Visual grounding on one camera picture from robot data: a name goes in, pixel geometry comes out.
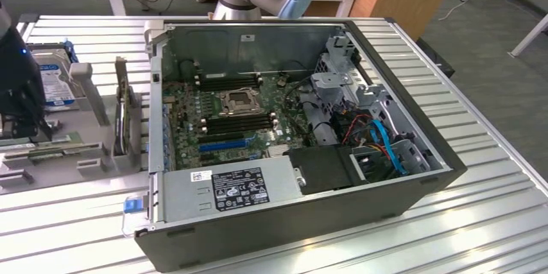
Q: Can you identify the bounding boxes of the white table leg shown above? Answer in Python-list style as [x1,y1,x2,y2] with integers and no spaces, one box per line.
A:
[508,13,548,57]

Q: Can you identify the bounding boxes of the black RAM slot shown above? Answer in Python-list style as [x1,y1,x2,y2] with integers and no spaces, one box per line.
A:
[201,116,276,128]
[196,76,262,84]
[202,120,278,132]
[197,80,264,88]
[200,112,274,124]
[204,124,280,135]
[194,73,261,80]

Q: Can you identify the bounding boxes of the CPU socket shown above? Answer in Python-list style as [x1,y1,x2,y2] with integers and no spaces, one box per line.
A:
[216,89,269,118]

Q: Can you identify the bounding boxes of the blue case latch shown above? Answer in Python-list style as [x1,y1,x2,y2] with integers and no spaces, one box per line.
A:
[122,196,142,214]

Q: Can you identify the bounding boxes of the green motherboard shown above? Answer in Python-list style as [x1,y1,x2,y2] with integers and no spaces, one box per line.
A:
[158,73,326,171]

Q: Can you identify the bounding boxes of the silver chipset heat sink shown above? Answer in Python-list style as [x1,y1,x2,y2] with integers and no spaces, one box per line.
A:
[266,145,288,160]

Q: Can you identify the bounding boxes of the red yellow black wires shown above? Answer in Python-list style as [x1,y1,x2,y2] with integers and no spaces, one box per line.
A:
[332,109,389,153]

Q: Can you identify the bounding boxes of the blue flat wire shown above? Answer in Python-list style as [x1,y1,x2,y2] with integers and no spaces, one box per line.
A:
[370,119,406,177]

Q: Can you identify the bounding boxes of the thin black wire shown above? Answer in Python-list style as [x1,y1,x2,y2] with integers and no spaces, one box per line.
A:
[282,58,329,139]

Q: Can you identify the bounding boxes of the metal disk bay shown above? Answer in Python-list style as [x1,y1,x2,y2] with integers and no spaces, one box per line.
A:
[308,33,434,178]

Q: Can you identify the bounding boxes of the grey parts rack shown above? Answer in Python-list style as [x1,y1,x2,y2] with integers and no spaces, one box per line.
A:
[0,62,142,192]

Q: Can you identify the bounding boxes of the blue expansion slot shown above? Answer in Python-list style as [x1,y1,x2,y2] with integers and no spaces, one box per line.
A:
[197,141,250,153]

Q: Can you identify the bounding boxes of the green RAM stick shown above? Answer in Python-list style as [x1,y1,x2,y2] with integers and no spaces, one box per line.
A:
[25,144,102,161]
[17,131,82,147]

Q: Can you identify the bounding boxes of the hard disk with blue label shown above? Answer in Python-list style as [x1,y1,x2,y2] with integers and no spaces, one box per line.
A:
[24,42,80,110]

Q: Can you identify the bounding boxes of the white floor cable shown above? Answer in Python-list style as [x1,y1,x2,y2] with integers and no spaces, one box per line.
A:
[437,0,466,21]

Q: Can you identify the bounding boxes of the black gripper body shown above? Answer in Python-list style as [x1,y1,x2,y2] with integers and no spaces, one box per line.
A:
[0,22,46,120]

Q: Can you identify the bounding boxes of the black fan shroud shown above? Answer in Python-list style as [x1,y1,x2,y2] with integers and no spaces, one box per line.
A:
[288,144,365,195]

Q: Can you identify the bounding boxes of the grey power supply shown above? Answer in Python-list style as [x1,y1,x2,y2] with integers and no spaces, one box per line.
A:
[158,156,305,224]

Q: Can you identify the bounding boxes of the graphics card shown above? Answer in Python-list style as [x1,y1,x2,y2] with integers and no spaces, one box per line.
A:
[110,56,141,157]

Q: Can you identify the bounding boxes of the black power supply label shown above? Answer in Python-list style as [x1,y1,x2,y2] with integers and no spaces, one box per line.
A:
[210,167,269,212]

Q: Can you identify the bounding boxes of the black open PC case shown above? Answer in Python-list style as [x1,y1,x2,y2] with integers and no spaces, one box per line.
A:
[122,19,468,273]

